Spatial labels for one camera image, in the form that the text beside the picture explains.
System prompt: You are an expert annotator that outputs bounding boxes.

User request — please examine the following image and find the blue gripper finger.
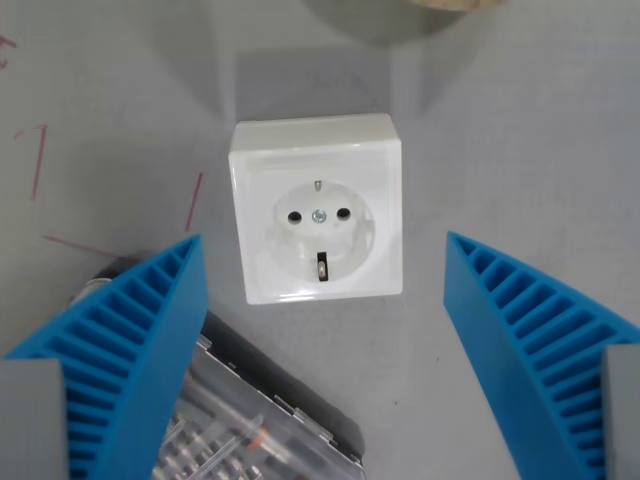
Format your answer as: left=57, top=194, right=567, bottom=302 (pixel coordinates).
left=0, top=234, right=211, bottom=480
left=443, top=230, right=640, bottom=480

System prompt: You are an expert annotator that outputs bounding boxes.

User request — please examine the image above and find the transparent screwdriver bit case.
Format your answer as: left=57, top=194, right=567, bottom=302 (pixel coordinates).
left=68, top=249, right=367, bottom=480

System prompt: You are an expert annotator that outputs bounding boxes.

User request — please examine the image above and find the orange black screwdriver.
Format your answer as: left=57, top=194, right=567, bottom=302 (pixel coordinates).
left=243, top=424, right=287, bottom=454

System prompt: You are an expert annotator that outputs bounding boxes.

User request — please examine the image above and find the beige round object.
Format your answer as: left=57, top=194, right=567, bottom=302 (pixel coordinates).
left=407, top=0, right=507, bottom=13

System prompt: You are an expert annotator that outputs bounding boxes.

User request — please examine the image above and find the white wall socket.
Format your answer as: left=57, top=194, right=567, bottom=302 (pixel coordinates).
left=227, top=113, right=404, bottom=306

